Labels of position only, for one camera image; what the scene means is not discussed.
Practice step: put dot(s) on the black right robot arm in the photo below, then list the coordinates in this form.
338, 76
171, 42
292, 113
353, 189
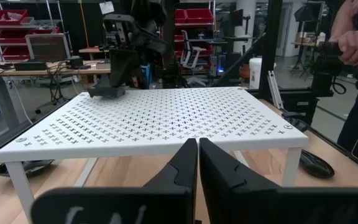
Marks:
154, 12

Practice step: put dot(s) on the black leaf-shaped mini plate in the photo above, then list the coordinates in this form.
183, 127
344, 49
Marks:
39, 166

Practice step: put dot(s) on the person's hand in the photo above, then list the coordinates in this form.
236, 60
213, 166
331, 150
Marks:
353, 45

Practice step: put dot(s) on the black teardrop mini plate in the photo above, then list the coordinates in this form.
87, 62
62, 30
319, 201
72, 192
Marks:
317, 166

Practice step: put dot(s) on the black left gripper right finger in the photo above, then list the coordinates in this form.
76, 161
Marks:
222, 186

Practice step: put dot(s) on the black wavy square mini plate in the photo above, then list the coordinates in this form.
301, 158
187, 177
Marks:
106, 92

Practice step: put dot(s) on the wooden desk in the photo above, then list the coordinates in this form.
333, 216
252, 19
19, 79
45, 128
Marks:
73, 71

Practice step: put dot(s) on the white paper tag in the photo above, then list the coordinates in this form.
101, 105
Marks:
107, 7

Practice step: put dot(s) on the grey mesh chair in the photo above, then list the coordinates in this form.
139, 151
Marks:
47, 46

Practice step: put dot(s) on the white perforated shelf rack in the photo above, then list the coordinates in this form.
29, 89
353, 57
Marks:
166, 118

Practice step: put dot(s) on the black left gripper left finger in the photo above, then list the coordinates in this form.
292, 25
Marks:
179, 174

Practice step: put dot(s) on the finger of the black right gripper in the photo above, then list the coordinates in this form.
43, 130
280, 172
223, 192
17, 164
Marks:
117, 70
133, 70

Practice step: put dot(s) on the white bucket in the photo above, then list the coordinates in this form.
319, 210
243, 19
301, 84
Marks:
254, 73

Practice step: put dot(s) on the white office chair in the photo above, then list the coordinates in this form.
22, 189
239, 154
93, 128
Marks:
186, 49

